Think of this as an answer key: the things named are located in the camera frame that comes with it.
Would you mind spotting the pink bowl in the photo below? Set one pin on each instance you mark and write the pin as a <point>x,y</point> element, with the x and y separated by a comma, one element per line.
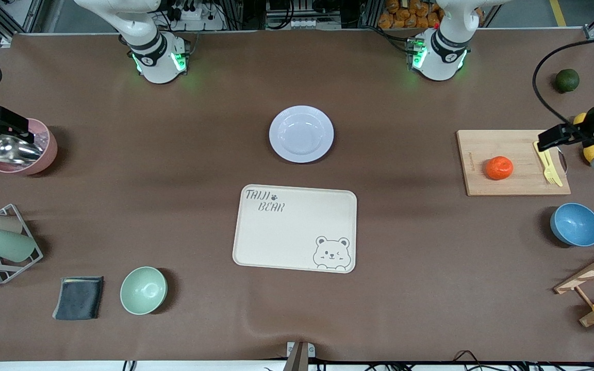
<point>44,154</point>

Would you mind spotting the cream bear print tray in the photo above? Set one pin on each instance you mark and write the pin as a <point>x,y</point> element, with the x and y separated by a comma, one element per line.
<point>286,232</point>

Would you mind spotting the blue bowl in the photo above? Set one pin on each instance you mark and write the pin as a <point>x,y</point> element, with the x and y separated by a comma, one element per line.
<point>576,224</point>

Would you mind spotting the dark grey cloth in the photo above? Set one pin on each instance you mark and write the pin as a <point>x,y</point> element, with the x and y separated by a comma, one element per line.
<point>78,299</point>

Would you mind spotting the orange fruit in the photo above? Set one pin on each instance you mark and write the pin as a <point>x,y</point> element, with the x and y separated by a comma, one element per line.
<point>499,168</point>

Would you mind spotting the light green bowl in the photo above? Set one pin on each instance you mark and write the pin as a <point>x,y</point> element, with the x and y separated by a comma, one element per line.
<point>143,290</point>

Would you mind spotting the white power strip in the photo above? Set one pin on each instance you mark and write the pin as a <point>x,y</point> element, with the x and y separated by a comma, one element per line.
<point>315,23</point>
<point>204,20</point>

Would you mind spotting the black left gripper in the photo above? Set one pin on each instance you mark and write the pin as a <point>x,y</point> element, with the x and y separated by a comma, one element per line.
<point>591,123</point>

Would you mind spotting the wooden cutting board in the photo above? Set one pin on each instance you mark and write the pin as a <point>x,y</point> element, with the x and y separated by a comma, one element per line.
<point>488,149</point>

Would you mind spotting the white round plate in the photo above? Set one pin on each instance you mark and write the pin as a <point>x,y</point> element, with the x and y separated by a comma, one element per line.
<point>301,134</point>

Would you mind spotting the metal scoop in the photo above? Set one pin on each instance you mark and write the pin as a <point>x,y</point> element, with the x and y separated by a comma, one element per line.
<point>11,149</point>

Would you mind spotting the bag of oranges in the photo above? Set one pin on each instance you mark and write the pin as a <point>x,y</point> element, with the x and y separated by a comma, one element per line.
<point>405,15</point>

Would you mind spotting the light green cup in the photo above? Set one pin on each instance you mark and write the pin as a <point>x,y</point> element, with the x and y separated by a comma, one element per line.
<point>8,245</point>

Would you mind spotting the dark green lime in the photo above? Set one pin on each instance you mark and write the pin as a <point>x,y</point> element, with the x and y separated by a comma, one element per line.
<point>567,81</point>

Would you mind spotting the wooden mug rack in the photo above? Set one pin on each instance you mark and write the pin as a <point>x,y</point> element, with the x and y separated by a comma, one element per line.
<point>593,270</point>

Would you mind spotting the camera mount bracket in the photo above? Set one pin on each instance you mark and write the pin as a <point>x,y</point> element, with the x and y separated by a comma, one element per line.
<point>299,355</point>

